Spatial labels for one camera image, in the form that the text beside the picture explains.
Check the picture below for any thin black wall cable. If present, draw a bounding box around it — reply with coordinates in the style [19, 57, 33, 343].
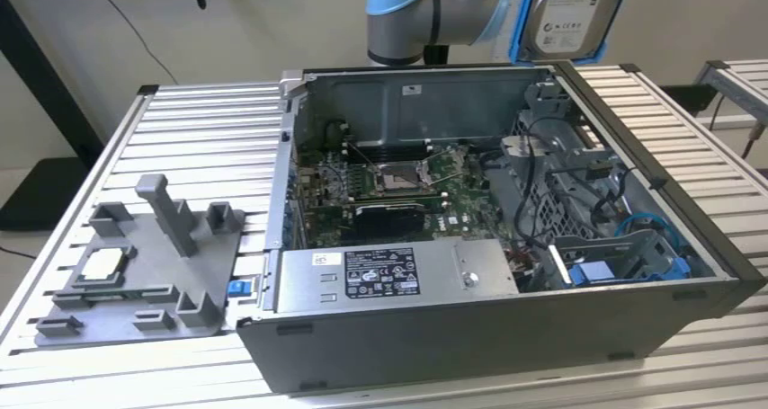
[95, 0, 182, 86]

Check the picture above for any silver CPU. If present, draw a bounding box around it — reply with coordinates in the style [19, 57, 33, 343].
[76, 248, 135, 284]

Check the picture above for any blue carrier in bay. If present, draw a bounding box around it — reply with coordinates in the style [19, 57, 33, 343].
[566, 262, 614, 288]

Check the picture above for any black open PC case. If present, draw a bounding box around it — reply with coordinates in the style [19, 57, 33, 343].
[236, 60, 768, 399]

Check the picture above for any cable with metal plug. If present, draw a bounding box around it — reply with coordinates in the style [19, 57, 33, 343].
[741, 119, 768, 159]

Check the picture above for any blue wire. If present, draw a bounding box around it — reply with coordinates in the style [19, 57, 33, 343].
[620, 210, 668, 248]

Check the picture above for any black RAM slot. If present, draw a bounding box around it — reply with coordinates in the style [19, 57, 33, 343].
[342, 137, 431, 147]
[344, 145, 433, 155]
[346, 191, 450, 200]
[347, 200, 451, 209]

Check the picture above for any silver power supply unit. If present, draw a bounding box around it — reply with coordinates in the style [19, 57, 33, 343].
[272, 240, 521, 314]

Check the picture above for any green motherboard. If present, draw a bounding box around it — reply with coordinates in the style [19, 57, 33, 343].
[290, 138, 511, 248]

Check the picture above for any metal slat side table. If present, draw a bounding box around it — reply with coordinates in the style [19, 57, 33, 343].
[694, 59, 768, 129]

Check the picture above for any hard disk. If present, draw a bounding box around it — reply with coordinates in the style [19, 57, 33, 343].
[507, 0, 636, 65]

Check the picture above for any metal socket cover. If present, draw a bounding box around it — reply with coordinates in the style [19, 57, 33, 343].
[419, 150, 449, 183]

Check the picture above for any thin metal locking lever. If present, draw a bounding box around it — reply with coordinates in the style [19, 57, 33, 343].
[350, 141, 379, 167]

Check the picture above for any grey parts rack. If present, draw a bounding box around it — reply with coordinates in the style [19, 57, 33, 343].
[35, 173, 247, 350]

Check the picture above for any grey metal drive cage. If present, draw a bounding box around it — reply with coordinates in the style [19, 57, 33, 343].
[485, 80, 625, 248]

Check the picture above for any CPU socket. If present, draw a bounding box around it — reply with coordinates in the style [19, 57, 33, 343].
[371, 161, 421, 195]

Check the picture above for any black slanted post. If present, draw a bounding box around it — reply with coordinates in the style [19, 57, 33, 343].
[0, 0, 107, 161]

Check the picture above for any black floor plate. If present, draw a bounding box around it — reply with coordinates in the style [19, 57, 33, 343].
[0, 156, 92, 233]

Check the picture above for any grey metal disk bay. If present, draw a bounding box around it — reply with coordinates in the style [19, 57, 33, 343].
[542, 228, 718, 293]

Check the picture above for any black looped wire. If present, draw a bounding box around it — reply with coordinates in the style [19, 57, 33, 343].
[514, 116, 581, 248]

